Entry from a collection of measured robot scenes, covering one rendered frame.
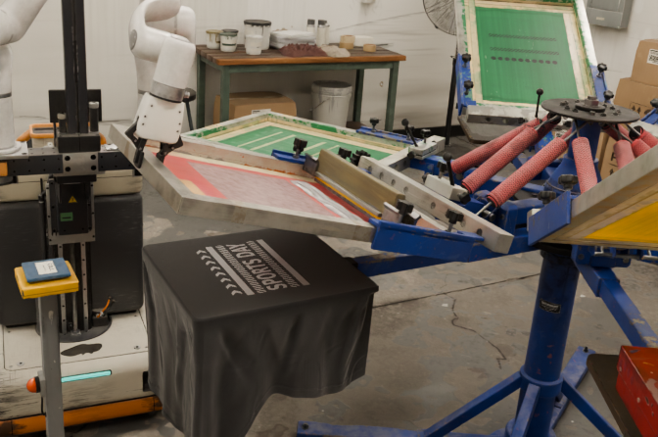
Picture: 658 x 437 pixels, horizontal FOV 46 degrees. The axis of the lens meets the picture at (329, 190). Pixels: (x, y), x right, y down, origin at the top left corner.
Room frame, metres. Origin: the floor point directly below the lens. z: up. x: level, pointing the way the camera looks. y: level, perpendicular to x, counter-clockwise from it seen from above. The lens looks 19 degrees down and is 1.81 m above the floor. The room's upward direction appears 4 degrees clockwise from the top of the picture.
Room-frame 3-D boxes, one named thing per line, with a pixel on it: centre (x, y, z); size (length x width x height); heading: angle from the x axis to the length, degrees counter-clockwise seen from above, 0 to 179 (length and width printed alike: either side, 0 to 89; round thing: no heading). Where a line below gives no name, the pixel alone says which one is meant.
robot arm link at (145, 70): (2.27, 0.53, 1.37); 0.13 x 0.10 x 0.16; 107
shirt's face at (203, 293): (1.84, 0.17, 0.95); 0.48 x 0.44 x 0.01; 120
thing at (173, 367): (1.73, 0.37, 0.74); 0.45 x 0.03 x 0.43; 30
